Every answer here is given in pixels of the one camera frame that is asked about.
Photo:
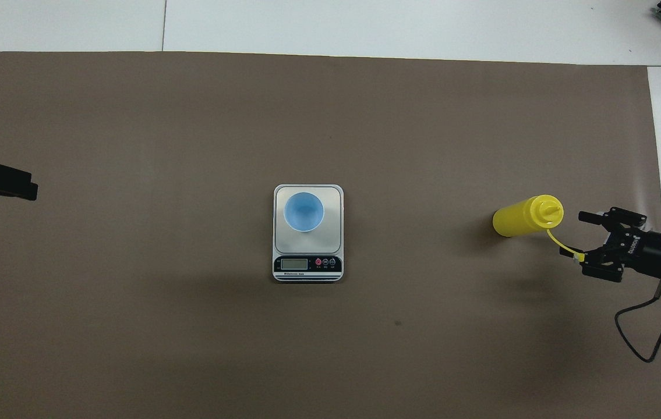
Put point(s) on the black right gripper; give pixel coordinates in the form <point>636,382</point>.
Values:
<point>653,251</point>

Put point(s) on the yellow squeeze bottle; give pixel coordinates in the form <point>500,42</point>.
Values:
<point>519,218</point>

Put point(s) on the light blue plastic cup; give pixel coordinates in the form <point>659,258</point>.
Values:
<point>304,212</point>

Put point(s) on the silver digital kitchen scale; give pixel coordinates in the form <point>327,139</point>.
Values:
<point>307,247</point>

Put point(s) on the brown paper table mat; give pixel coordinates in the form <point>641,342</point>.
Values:
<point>190,145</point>

